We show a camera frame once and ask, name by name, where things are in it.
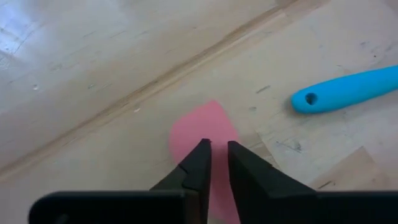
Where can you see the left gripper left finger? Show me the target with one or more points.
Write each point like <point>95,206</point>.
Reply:
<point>192,180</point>

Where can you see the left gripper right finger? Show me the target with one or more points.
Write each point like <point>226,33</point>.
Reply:
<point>258,186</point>

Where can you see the pink silicone spatula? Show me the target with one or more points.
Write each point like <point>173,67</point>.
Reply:
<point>202,124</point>

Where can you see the cyan silicone spatula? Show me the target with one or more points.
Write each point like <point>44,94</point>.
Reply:
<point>342,91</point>

